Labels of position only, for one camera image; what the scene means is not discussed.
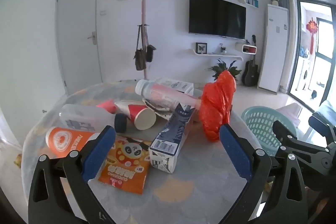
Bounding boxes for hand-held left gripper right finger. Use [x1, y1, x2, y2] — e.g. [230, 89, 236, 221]
[219, 123, 307, 224]

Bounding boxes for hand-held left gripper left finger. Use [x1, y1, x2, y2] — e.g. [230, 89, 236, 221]
[28, 125, 117, 224]

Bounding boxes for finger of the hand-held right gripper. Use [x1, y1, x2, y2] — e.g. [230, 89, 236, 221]
[272, 120, 326, 159]

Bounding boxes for teal plastic basket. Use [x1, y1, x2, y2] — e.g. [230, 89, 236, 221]
[241, 106, 298, 153]

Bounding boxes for orange paper cup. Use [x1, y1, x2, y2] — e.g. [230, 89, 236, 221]
[45, 126, 101, 159]

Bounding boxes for red white paper cup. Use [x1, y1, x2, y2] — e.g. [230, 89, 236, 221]
[128, 104, 157, 131]

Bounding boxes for pink floor mat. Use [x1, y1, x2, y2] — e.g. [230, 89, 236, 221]
[276, 103, 302, 125]

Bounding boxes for orange panda snack packet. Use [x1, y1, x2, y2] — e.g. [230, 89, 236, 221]
[98, 135, 153, 195]

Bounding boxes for clear bottle dark cap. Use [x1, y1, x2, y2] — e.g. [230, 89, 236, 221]
[58, 104, 128, 133]

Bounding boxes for blue sofa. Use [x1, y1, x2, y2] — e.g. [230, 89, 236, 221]
[308, 100, 336, 135]

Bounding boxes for crushed white paper cup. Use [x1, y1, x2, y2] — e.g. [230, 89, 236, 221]
[114, 100, 137, 115]

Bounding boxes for red plastic bag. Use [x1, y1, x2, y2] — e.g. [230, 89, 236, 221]
[198, 70, 237, 142]

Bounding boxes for white washing machine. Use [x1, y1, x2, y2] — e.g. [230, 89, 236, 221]
[302, 59, 311, 90]

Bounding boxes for black guitar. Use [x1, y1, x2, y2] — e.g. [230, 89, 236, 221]
[241, 34, 260, 86]

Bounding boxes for blue white milk carton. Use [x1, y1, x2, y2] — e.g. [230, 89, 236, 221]
[149, 102, 196, 174]

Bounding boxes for black framed glass door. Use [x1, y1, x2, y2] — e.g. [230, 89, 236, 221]
[287, 0, 336, 114]

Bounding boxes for green potted plant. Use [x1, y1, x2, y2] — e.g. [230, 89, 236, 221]
[209, 59, 242, 81]

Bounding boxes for pink bottle white cap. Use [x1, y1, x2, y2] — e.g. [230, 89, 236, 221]
[135, 79, 202, 111]

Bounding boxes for white carton box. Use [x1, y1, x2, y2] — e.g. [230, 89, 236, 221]
[156, 77, 195, 95]

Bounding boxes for red white box shelf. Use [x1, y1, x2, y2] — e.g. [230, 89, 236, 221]
[235, 42, 257, 54]

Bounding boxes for brown hanging bag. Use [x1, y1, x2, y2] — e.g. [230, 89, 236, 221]
[134, 25, 147, 71]

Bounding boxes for red knot hanging ornament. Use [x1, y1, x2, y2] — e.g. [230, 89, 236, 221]
[306, 18, 319, 54]

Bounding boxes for black hanging bag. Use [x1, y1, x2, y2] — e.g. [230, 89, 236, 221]
[146, 26, 156, 63]

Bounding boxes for white door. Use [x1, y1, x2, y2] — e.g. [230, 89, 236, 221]
[56, 0, 103, 96]

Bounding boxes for pink coat rack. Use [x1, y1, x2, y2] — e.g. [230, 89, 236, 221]
[136, 0, 163, 80]

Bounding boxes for low curved white wall shelf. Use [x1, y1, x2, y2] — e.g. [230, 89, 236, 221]
[188, 49, 244, 62]

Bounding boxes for black wall television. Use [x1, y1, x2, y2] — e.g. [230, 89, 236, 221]
[188, 0, 247, 40]

